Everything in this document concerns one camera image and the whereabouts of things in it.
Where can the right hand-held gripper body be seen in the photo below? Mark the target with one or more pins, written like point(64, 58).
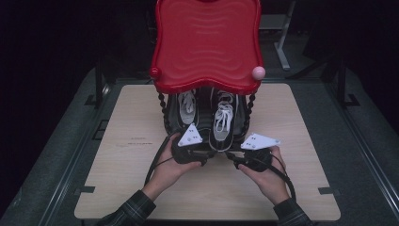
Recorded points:
point(258, 142)

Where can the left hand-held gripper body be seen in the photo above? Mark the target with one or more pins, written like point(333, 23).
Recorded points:
point(189, 138)

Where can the black shoe white laces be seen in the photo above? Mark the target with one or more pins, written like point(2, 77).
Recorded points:
point(187, 106)
point(223, 121)

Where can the red and black shoe rack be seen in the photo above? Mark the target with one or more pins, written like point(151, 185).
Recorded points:
point(207, 47)

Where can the person's left hand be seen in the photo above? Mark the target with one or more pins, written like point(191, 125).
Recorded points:
point(169, 175)

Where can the person's right hand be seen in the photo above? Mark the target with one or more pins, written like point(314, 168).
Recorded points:
point(266, 185)

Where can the black table clamp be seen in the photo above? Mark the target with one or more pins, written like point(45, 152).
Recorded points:
point(85, 190)
point(101, 128)
point(327, 190)

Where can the black metal stand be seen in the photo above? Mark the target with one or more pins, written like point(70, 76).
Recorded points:
point(342, 84)

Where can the grey metal stand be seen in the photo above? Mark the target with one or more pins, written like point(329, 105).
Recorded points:
point(284, 40)

